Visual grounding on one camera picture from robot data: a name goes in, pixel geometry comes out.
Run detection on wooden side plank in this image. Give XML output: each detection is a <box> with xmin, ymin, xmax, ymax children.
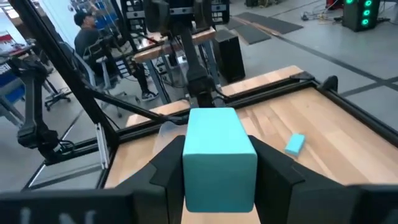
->
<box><xmin>126</xmin><ymin>65</ymin><xmax>304</xmax><ymax>128</ymax></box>

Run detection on black corner bracket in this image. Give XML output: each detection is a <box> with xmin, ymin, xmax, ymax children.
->
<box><xmin>322</xmin><ymin>75</ymin><xmax>340</xmax><ymax>93</ymax></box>

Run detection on tangled floor cables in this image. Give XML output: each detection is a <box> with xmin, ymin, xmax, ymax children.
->
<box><xmin>300</xmin><ymin>11</ymin><xmax>345</xmax><ymax>25</ymax></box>

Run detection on wooden desk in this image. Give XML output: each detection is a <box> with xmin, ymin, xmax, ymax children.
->
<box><xmin>132</xmin><ymin>26</ymin><xmax>218</xmax><ymax>105</ymax></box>

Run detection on grey office chair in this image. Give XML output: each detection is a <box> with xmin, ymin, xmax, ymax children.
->
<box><xmin>58</xmin><ymin>42</ymin><xmax>141</xmax><ymax>119</ymax></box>

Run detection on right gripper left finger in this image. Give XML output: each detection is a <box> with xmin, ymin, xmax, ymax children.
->
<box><xmin>114</xmin><ymin>135</ymin><xmax>187</xmax><ymax>224</ymax></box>

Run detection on black computer green lights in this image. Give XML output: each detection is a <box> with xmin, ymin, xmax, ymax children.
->
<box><xmin>341</xmin><ymin>0</ymin><xmax>382</xmax><ymax>32</ymax></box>

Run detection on silver aluminium profile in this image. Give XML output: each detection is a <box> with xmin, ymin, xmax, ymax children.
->
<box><xmin>95</xmin><ymin>123</ymin><xmax>110</xmax><ymax>170</ymax></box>

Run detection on black equipment rack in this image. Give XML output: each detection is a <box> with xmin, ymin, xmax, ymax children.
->
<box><xmin>119</xmin><ymin>0</ymin><xmax>147</xmax><ymax>37</ymax></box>
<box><xmin>211</xmin><ymin>0</ymin><xmax>231</xmax><ymax>26</ymax></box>

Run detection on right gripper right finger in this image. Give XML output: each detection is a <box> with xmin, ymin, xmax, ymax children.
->
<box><xmin>250</xmin><ymin>136</ymin><xmax>361</xmax><ymax>224</ymax></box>

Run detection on person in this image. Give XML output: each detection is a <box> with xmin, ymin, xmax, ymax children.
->
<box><xmin>73</xmin><ymin>11</ymin><xmax>160</xmax><ymax>102</ymax></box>

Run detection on black lower frame bar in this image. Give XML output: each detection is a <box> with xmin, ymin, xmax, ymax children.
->
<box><xmin>21</xmin><ymin>136</ymin><xmax>121</xmax><ymax>191</ymax></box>

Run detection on black computer tower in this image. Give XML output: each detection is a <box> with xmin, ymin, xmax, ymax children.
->
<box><xmin>213</xmin><ymin>29</ymin><xmax>246</xmax><ymax>84</ymax></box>

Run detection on black office chair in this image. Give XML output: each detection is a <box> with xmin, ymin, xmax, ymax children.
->
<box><xmin>43</xmin><ymin>77</ymin><xmax>73</xmax><ymax>112</ymax></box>

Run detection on small light blue block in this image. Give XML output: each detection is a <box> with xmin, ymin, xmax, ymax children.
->
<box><xmin>284</xmin><ymin>133</ymin><xmax>307</xmax><ymax>157</ymax></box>

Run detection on black table edge frame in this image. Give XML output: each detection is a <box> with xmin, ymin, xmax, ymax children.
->
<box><xmin>118</xmin><ymin>70</ymin><xmax>398</xmax><ymax>147</ymax></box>

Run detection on dark grey floor mat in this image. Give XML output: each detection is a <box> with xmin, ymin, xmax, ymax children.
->
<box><xmin>229</xmin><ymin>24</ymin><xmax>272</xmax><ymax>45</ymax></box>
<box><xmin>234</xmin><ymin>11</ymin><xmax>304</xmax><ymax>35</ymax></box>

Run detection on large light blue block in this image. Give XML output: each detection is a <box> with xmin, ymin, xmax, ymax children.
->
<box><xmin>182</xmin><ymin>107</ymin><xmax>259</xmax><ymax>213</ymax></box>

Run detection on blue workbench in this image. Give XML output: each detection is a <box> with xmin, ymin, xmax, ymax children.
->
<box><xmin>0</xmin><ymin>62</ymin><xmax>27</xmax><ymax>125</ymax></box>

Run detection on black diagonal frame brace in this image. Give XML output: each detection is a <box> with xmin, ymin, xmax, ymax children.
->
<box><xmin>82</xmin><ymin>79</ymin><xmax>190</xmax><ymax>125</ymax></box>

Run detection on black frame upright post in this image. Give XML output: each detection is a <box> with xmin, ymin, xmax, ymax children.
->
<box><xmin>8</xmin><ymin>0</ymin><xmax>121</xmax><ymax>150</ymax></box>

